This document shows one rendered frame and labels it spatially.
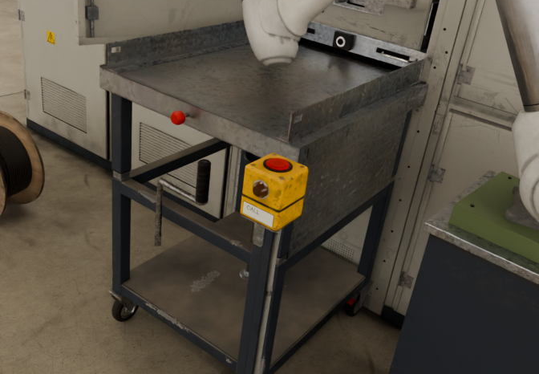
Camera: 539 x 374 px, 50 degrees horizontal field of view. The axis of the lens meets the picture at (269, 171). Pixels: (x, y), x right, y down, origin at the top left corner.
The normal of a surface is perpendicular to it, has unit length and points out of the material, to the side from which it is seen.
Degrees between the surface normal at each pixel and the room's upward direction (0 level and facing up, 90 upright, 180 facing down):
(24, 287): 0
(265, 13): 68
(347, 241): 90
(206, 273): 0
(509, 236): 90
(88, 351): 0
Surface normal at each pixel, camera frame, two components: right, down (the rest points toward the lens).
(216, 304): 0.12, -0.88
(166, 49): 0.80, 0.36
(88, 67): -0.59, 0.30
